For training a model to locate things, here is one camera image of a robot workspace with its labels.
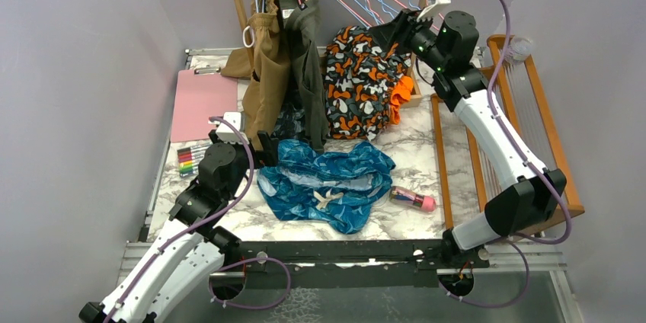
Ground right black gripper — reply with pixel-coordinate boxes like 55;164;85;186
368;8;449;72

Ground blue patterned shorts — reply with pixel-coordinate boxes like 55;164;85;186
257;139;395;235

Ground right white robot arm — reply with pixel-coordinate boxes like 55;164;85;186
369;9;567;267

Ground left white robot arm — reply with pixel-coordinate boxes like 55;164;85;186
78;131;279;322

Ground dark patterned shorts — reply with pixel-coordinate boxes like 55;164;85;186
272;102;305;140

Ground orange camo shorts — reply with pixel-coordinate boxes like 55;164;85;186
323;26;414;140

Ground tan brown shorts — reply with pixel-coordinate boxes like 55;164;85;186
222;0;291;149

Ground dark green shorts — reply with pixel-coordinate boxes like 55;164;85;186
279;0;329;153

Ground marker set pack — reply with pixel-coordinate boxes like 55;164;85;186
177;145;209;177

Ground pink clipboard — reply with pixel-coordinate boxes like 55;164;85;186
170;70;238;143

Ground wooden drying rack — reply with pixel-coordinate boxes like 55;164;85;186
431;56;585;228

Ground pink capped pencil tube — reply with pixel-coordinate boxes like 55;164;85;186
389;186;437;213

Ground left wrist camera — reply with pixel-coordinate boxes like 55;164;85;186
209;111;248;144

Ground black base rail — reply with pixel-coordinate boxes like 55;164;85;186
209;239;489;293

